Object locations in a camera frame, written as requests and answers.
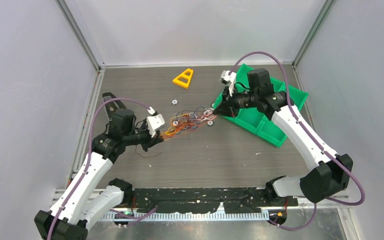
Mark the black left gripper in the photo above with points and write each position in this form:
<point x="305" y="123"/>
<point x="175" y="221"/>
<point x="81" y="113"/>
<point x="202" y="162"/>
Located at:
<point x="153" y="141"/>

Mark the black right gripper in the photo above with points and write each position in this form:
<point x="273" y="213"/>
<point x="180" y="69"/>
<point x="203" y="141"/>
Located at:
<point x="228" y="107"/>

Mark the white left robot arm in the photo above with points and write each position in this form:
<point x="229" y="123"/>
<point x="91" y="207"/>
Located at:
<point x="73" y="215"/>

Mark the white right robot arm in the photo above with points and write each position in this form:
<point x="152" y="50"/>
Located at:
<point x="328" y="171"/>

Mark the round token lower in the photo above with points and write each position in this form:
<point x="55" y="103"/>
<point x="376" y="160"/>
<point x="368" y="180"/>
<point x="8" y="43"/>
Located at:
<point x="210" y="123"/>

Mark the round token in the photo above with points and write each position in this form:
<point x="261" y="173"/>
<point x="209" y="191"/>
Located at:
<point x="210" y="123"/>
<point x="174" y="102"/>

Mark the green compartment bin tray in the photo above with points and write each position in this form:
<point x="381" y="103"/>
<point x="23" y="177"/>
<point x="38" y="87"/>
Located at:
<point x="256" y="122"/>

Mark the round token upper left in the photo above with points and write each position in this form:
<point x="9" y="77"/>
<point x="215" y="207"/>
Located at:
<point x="174" y="102"/>

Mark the yellow triangular plastic piece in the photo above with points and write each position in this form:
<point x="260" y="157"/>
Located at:
<point x="184" y="79"/>

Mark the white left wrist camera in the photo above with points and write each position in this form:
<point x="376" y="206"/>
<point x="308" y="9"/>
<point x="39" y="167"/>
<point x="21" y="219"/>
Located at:
<point x="155" y="123"/>

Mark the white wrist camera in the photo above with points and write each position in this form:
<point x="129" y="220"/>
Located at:
<point x="155" y="123"/>
<point x="229" y="78"/>

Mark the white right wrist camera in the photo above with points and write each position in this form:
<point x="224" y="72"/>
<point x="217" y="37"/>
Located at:
<point x="229" y="78"/>

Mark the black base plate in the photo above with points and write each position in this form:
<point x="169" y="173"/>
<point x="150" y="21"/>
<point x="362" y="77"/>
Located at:
<point x="235" y="200"/>

